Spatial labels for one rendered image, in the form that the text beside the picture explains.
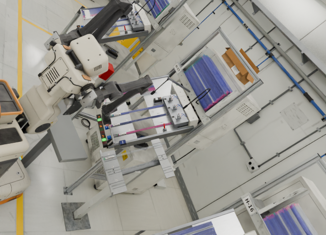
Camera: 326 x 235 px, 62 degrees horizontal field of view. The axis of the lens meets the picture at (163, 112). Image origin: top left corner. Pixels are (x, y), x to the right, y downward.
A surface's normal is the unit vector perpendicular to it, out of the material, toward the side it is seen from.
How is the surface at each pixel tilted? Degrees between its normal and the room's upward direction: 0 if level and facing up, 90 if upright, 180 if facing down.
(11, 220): 0
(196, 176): 90
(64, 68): 82
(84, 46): 48
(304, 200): 90
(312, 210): 90
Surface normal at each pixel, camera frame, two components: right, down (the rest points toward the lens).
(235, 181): -0.63, -0.30
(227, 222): 0.07, -0.63
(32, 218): 0.71, -0.59
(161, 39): 0.31, 0.75
